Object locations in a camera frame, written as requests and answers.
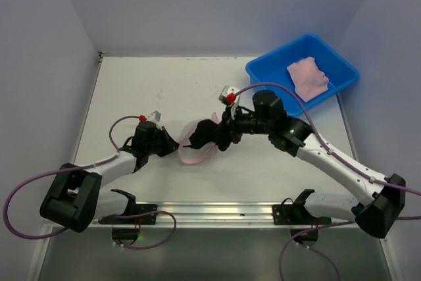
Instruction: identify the black bra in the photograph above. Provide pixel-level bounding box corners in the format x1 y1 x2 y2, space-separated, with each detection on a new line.
184 119 224 151

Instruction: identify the white mesh laundry bag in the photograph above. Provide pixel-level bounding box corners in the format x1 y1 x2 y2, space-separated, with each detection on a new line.
177 118 218 166

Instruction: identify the pink bra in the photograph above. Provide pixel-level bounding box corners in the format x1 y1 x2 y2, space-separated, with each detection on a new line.
287 57 330 102

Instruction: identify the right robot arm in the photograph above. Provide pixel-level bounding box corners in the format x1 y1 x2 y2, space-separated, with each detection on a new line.
215 86 406 238

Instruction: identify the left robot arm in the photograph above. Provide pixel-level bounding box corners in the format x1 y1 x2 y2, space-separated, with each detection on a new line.
39 120 179 232

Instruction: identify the blue plastic bin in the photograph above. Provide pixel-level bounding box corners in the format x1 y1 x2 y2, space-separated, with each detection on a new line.
245 34 359 109

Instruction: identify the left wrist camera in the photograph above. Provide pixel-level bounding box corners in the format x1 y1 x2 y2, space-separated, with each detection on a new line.
139 111 161 129

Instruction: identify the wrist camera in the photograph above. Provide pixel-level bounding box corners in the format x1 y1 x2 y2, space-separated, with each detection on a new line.
139 111 161 129
218 86 240 119

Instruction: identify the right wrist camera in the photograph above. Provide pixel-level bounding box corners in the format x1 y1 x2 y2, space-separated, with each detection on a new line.
218 86 240 119

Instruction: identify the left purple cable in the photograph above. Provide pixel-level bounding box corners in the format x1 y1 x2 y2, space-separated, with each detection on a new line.
3 115 178 251

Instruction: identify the purple cable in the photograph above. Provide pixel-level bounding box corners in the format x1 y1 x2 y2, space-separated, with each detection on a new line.
220 82 421 281
3 115 178 251

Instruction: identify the aluminium mounting rail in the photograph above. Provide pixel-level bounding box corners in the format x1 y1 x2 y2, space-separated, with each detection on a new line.
91 199 391 229

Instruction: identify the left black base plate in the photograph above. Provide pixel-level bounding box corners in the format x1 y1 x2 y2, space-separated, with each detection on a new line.
99 203 157 225

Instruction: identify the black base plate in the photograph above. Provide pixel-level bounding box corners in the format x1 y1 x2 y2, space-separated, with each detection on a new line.
99 203 157 225
272 197 332 226

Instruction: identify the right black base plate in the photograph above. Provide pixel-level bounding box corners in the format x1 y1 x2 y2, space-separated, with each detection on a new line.
272 197 332 226

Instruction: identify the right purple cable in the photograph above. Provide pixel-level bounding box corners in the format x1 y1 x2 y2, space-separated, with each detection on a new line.
220 82 421 281

